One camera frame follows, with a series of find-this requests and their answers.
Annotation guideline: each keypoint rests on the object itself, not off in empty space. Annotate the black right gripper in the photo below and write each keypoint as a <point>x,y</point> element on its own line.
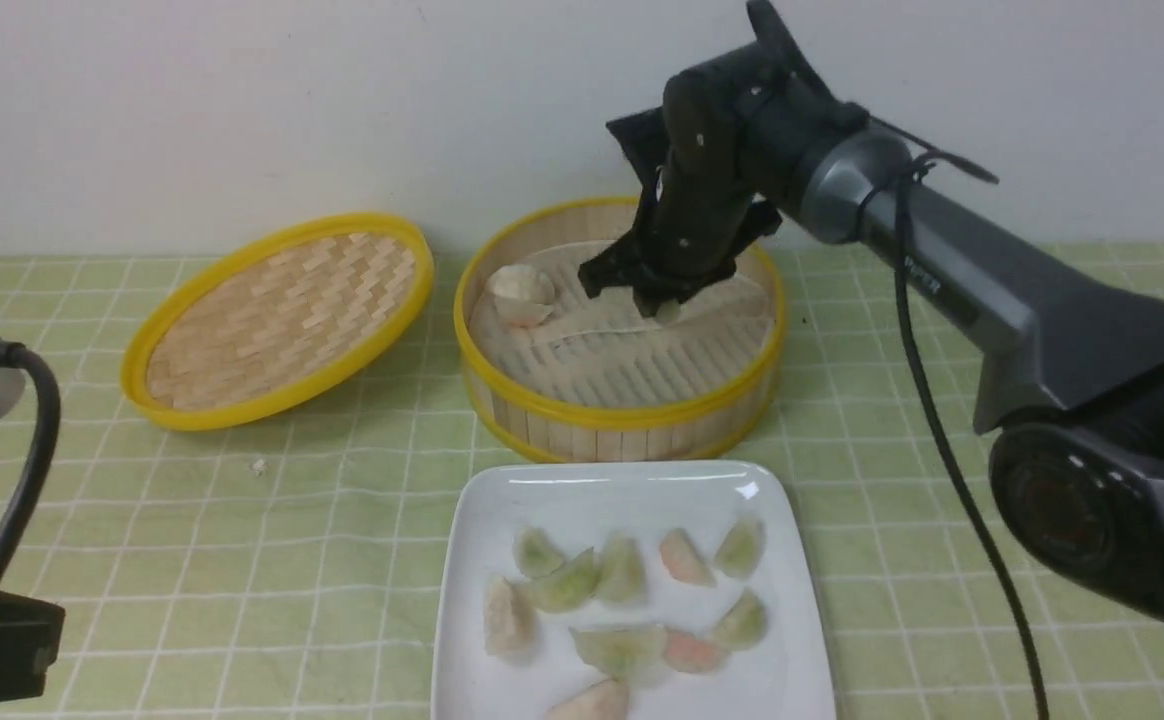
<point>690,228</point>

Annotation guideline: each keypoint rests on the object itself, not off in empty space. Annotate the black arm base block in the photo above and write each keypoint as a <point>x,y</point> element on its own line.
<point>30,637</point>

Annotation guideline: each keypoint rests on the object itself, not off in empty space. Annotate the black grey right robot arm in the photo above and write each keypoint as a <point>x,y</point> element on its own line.
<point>1072,369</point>

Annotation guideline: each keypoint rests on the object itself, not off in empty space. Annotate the white square plate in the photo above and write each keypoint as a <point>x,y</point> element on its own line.
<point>580,506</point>

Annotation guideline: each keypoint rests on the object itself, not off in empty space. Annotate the pink dumpling plate top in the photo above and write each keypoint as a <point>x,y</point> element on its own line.
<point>682,561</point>

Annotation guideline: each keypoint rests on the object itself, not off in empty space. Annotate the green dumpling plate centre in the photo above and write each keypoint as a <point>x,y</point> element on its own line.
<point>622,579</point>

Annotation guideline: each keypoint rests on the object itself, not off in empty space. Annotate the small green dumpling on plate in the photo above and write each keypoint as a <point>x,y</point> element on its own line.
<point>535,555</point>

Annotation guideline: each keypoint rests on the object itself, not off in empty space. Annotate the green dumpling plate centre-left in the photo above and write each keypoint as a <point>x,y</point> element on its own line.
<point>567,588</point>

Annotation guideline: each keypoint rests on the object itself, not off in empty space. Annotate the green dumpling plate right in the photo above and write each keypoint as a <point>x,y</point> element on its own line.
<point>743,625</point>

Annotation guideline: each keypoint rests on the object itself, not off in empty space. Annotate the pink dumpling plate lower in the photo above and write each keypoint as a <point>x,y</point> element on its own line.
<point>687,653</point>

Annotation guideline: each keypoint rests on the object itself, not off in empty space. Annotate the white dumpling plate left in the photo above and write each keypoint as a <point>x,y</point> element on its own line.
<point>509,620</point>

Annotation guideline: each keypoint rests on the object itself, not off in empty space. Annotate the pink white dumpling plate bottom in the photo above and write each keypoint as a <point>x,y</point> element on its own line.
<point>608,699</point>

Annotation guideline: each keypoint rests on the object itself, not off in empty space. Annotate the white steamer liner paper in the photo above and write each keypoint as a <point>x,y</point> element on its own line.
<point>602,353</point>

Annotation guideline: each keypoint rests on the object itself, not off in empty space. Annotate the bamboo steamer basket yellow rim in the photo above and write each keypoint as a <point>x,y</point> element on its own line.
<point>547,430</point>

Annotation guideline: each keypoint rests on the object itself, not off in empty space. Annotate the white pink dumpling in steamer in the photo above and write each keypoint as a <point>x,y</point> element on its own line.
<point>522,295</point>

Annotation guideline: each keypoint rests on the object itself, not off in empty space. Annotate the large pale green dumpling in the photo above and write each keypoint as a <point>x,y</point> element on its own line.
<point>620,652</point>

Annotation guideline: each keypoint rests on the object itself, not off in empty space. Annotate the bamboo steamer lid yellow rim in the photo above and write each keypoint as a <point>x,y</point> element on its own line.
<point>278,322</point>

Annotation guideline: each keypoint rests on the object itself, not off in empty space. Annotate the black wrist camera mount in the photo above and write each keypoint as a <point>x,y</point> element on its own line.
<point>643,141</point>

